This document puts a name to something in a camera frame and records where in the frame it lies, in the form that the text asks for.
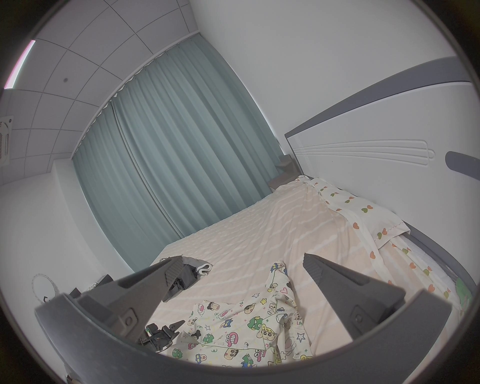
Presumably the blue-green curtain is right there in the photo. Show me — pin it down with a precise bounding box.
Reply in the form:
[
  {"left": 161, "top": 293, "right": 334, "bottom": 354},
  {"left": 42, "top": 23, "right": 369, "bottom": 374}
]
[
  {"left": 71, "top": 100, "right": 185, "bottom": 271},
  {"left": 112, "top": 37, "right": 283, "bottom": 238}
]

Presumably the ceiling light strip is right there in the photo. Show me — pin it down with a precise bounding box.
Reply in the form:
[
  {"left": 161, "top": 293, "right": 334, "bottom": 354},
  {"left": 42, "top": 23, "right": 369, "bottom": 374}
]
[{"left": 4, "top": 39, "right": 36, "bottom": 89}]

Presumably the white round object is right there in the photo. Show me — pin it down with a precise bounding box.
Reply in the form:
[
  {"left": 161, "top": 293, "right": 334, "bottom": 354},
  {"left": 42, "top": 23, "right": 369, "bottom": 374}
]
[{"left": 32, "top": 273, "right": 59, "bottom": 305}]

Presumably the white ceiling air vent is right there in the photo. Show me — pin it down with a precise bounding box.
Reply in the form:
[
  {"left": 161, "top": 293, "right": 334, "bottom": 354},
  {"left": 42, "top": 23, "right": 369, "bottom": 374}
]
[{"left": 0, "top": 115, "right": 14, "bottom": 166}]

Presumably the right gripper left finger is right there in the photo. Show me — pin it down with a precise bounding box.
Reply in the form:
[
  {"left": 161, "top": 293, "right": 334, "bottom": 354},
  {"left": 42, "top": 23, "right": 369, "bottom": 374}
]
[{"left": 77, "top": 256, "right": 183, "bottom": 344}]

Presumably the bed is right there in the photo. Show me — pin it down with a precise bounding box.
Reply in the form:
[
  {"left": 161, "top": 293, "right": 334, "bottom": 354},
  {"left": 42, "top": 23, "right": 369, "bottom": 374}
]
[{"left": 152, "top": 56, "right": 480, "bottom": 370}]

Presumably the white heart printed pillow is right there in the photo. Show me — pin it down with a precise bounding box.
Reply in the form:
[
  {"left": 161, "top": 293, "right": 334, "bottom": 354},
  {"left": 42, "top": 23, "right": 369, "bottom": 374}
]
[{"left": 309, "top": 179, "right": 410, "bottom": 249}]

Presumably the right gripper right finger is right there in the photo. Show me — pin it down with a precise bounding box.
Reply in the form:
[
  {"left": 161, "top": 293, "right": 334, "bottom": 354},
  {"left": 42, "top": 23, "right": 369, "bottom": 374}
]
[{"left": 303, "top": 253, "right": 406, "bottom": 343}]

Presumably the grey bedside table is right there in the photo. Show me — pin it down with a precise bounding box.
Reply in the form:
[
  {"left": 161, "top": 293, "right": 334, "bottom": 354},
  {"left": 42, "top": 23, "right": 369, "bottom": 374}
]
[{"left": 268, "top": 154, "right": 298, "bottom": 190}]

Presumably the dark grey low cabinet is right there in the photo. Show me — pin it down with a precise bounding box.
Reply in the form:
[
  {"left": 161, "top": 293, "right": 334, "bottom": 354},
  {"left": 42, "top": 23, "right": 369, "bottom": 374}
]
[{"left": 69, "top": 275, "right": 114, "bottom": 297}]

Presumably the white printed pyjama top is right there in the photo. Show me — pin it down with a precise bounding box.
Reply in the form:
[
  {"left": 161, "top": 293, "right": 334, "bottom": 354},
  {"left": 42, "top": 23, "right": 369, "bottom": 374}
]
[{"left": 170, "top": 262, "right": 314, "bottom": 368}]

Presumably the grey garment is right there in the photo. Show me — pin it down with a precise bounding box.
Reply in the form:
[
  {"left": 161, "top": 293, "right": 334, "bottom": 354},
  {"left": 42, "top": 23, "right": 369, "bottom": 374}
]
[{"left": 182, "top": 256, "right": 214, "bottom": 279}]

